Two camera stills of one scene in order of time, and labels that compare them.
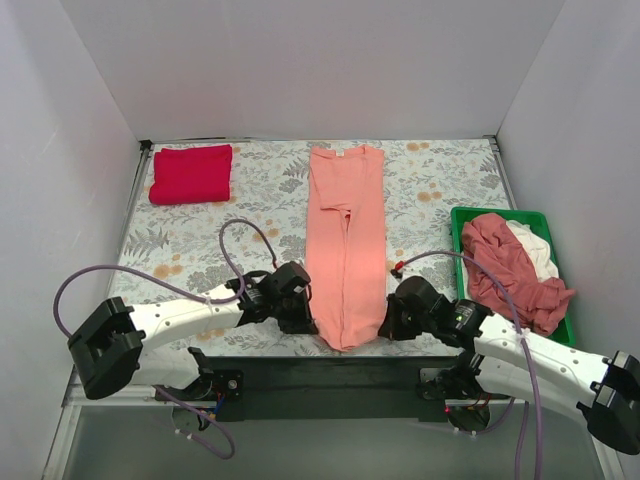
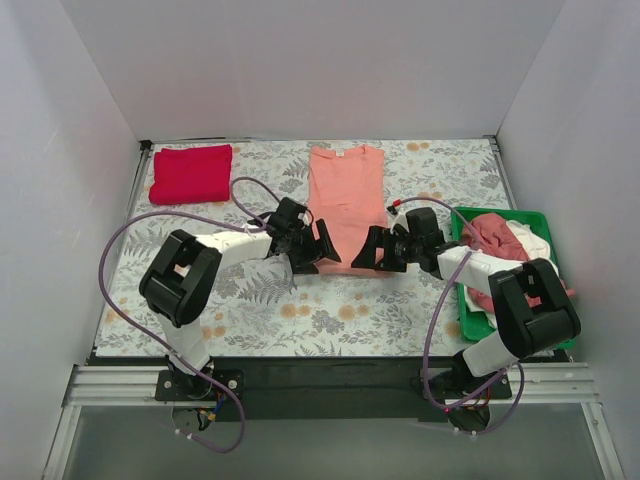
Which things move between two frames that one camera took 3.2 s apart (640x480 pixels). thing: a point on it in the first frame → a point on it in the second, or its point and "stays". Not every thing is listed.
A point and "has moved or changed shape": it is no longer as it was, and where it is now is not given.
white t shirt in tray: x=539 y=250 stays
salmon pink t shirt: x=346 y=244 has moved or changed shape
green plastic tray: x=541 y=221 stays
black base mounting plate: x=312 y=389 stays
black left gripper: x=298 y=315 → x=310 y=245
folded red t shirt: x=192 y=174 stays
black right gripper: x=393 y=318 → x=385 y=248
